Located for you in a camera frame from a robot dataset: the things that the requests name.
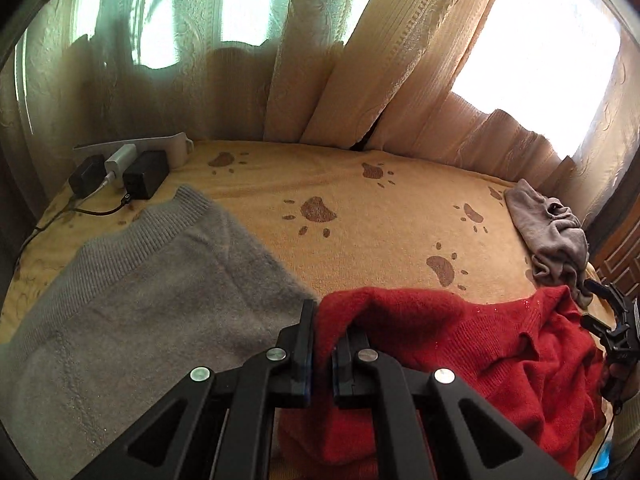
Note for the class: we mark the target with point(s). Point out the white power adapter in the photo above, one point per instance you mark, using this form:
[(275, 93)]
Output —
[(120, 160)]

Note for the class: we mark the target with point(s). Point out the white power strip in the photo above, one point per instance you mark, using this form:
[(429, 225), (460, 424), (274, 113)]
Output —
[(165, 145)]

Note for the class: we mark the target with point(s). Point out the black power adapter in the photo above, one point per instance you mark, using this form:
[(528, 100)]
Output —
[(145, 175), (86, 175)]

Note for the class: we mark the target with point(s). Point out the taupe knit sweater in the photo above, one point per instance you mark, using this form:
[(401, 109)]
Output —
[(550, 235)]

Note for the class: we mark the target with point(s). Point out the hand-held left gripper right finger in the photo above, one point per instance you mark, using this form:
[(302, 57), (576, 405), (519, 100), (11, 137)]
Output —
[(350, 360)]

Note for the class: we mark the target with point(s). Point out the person's right hand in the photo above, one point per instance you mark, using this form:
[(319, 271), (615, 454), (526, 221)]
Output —
[(620, 380)]

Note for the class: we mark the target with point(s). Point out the light grey knit sweater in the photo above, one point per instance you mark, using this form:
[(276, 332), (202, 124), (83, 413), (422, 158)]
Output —
[(140, 300)]

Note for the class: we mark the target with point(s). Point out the person's right forearm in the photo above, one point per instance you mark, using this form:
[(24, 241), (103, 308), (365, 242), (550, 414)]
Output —
[(630, 440)]

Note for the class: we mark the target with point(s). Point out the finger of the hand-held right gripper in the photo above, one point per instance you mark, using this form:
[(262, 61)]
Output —
[(595, 325), (600, 291)]

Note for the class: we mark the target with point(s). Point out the yellow paw print blanket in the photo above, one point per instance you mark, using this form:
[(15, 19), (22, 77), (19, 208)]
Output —
[(375, 240)]

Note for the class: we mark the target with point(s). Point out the cream patterned curtain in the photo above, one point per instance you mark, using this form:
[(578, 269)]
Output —
[(200, 85), (500, 135)]

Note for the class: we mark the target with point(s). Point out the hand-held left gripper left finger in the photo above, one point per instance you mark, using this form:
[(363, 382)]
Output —
[(300, 355)]

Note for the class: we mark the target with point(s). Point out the red knit sweater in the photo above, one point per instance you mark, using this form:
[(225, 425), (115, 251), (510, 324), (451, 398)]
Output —
[(450, 350)]

